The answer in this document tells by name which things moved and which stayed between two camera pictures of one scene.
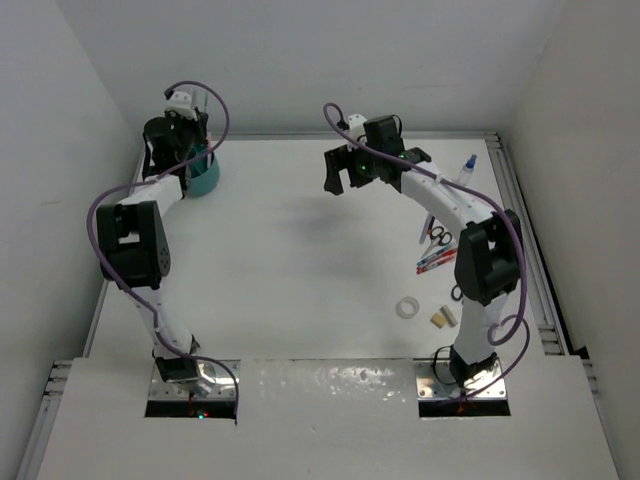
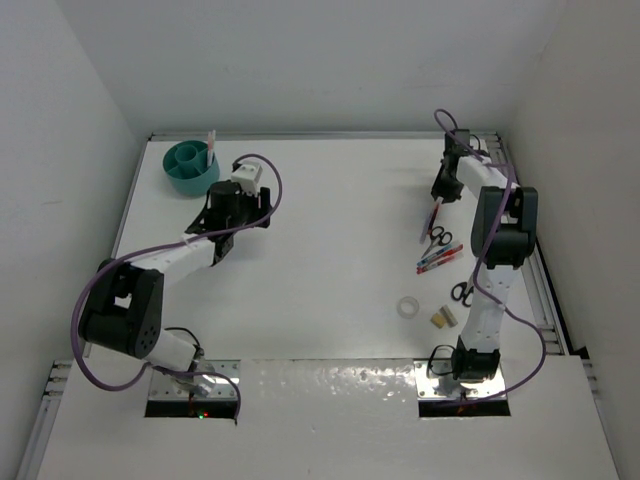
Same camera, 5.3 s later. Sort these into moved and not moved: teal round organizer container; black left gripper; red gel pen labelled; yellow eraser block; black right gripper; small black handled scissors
Moved: black left gripper; black right gripper
Not moved: red gel pen labelled; yellow eraser block; teal round organizer container; small black handled scissors
